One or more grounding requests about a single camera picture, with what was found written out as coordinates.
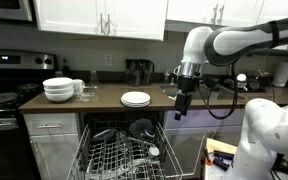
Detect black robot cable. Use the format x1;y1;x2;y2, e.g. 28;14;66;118
197;62;240;121

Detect white ceramic mug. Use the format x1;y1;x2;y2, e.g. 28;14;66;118
72;78;86;95

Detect kitchen sink basin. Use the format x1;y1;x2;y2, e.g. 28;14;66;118
160;84;247;101

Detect clear glass jar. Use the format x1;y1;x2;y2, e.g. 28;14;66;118
89;69;99;88

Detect stainless steel microwave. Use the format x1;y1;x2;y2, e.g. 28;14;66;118
0;0;37;24

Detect white ceramic bowl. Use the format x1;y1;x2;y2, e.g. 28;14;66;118
44;90;75;103
43;85;75;96
42;77;74;90

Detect black bowl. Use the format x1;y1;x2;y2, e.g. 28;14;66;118
128;118;157;141

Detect white dinner plate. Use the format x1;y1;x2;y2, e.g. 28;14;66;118
120;99;151;107
121;101;151;108
120;91;151;105

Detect white sink base cabinet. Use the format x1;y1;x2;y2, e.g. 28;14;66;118
163;108;246;178

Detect small white dish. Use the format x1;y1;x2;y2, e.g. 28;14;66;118
148;146;161;158

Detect dark glass bottle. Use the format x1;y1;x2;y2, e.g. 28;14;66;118
62;58;71;76

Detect clear drinking glass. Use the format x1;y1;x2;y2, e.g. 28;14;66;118
115;130;129;153

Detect robot mounting table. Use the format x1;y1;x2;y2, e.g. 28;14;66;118
203;137;288;180

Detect black plastic container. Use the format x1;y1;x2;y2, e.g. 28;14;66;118
91;128;119;145

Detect black countertop dish rack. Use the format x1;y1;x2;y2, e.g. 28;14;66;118
223;69;269;93

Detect clear glass dish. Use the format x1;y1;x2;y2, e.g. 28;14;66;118
74;85;100;103

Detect white wall outlet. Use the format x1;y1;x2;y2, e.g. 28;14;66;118
104;53;113;67

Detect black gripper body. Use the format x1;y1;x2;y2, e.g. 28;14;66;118
176;75;199;108

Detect yellow wooden board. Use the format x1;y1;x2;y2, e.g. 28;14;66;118
205;137;239;156

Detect wire dishwasher rack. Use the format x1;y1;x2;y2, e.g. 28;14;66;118
66;121;184;180

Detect white base cabinet with drawer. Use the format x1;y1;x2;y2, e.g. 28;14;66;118
23;112;82;180

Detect black stove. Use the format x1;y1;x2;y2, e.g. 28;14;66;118
0;49;58;180

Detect small soap bottle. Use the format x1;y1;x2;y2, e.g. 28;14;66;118
163;69;172;85

